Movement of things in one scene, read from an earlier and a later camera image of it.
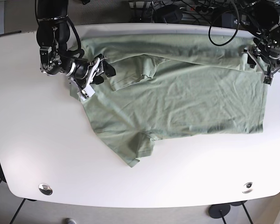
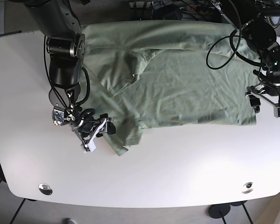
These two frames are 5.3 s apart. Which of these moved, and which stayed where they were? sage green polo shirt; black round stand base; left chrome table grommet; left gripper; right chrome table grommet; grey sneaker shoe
Moved: sage green polo shirt; left gripper
Stayed: black round stand base; grey sneaker shoe; right chrome table grommet; left chrome table grommet
